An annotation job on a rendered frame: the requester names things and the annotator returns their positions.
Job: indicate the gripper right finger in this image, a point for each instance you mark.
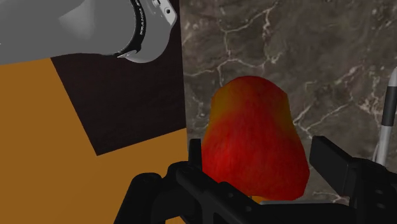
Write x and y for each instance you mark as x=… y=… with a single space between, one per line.
x=356 y=176

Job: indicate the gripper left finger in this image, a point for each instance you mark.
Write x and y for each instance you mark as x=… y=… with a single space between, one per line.
x=192 y=192

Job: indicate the grey black pen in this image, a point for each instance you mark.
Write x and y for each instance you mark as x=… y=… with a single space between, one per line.
x=388 y=124

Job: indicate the red yellow apple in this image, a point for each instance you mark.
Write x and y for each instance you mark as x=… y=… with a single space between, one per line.
x=252 y=139

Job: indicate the dark robot stand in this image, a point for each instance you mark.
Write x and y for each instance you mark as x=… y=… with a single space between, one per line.
x=130 y=99

